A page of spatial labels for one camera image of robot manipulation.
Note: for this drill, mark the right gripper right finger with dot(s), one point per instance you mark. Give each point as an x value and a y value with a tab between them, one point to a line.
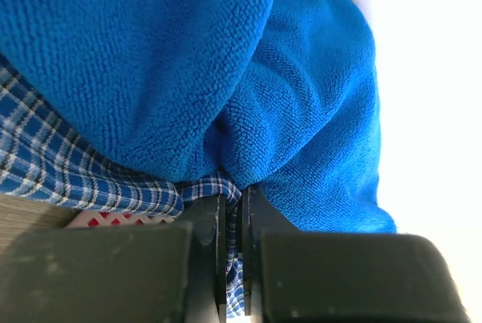
295	276

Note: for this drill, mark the blue checkered cloth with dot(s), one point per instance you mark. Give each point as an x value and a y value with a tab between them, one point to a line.
44	159

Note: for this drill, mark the right white plastic basket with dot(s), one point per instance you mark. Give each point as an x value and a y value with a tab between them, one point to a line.
88	218

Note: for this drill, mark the blue t-shirt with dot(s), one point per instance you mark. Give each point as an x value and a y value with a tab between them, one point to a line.
280	93

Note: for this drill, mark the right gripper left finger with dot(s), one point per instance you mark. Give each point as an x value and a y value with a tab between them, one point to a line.
154	273

